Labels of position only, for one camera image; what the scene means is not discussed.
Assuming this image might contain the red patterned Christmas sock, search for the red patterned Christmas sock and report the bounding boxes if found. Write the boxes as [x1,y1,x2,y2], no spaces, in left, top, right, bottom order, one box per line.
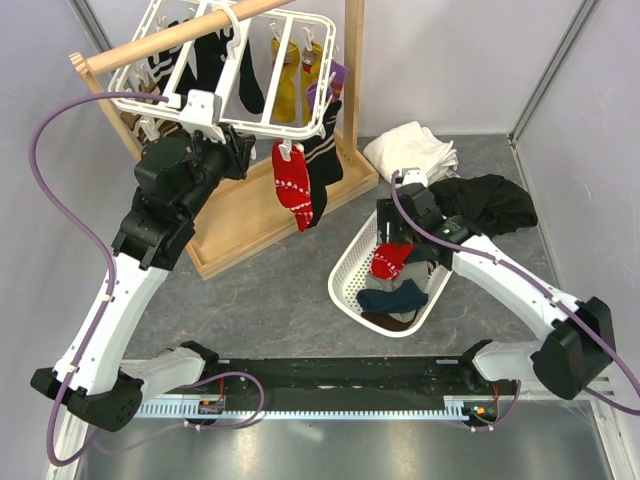
[370,243,414,280]

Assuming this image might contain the white plastic clip hanger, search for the white plastic clip hanger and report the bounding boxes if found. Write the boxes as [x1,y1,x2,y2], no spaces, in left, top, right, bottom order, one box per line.
[108,8,336,144]

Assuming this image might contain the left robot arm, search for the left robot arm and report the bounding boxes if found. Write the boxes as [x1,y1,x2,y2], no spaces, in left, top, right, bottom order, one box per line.
[31,124,256,432]

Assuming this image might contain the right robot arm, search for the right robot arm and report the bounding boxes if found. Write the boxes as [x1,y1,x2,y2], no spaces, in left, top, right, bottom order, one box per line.
[376,183,615,400]

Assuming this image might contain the folded white towel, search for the folded white towel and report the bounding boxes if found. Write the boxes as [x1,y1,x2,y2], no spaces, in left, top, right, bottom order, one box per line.
[363,121,458,184]

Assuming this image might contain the grey sock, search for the grey sock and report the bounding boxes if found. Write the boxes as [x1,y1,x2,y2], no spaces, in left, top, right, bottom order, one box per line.
[364,248,438,319]

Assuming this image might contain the crumpled black cloth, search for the crumpled black cloth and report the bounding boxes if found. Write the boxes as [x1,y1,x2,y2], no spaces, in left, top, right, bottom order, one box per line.
[429,174,538,238]

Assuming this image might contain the navy blue sock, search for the navy blue sock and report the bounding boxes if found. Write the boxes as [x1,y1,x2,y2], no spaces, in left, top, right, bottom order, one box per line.
[356,280,429,314]

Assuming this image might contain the brown striped sock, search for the brown striped sock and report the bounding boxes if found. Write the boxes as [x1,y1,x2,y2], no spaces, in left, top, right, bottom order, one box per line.
[120,74,190,146]

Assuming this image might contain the plain black sock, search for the plain black sock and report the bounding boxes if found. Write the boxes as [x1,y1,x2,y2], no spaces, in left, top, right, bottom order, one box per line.
[194,28,265,115]

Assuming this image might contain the white perforated laundry basket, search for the white perforated laundry basket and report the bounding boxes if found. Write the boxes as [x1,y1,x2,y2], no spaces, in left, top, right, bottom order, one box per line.
[328,212,452,338]

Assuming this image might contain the black sock white stripes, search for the black sock white stripes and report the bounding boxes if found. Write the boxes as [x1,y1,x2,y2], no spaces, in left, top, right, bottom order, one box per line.
[147,46,197,96]

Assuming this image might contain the yellow reindeer sock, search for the yellow reindeer sock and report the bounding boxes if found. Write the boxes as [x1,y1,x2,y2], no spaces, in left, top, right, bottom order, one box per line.
[271,41,324,125]

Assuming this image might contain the brown sock in basket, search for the brown sock in basket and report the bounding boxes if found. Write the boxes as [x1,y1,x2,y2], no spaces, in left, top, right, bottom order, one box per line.
[361,312,417,332]

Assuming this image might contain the purple striped sock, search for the purple striped sock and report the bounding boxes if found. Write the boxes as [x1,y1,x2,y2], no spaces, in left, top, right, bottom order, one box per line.
[305,59,351,121]

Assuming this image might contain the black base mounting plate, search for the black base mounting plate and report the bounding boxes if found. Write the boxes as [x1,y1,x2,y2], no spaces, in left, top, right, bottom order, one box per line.
[197,356,516,419]

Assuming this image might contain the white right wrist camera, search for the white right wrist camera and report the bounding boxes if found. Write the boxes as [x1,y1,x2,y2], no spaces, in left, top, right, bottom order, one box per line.
[392,168,429,188]

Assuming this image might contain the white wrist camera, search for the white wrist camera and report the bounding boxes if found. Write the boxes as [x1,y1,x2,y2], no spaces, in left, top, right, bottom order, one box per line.
[178,89,226,144]
[392,168,429,188]

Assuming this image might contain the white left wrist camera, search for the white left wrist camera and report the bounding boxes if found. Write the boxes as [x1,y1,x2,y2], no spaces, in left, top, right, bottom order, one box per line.
[178,89,226,144]

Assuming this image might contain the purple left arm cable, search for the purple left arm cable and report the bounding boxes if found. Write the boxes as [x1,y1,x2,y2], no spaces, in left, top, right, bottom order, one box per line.
[29,92,169,469]

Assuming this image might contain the aluminium rail frame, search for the aluminium rail frame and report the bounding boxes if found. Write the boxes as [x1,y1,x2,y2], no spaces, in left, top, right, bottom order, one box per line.
[47,356,634,479]

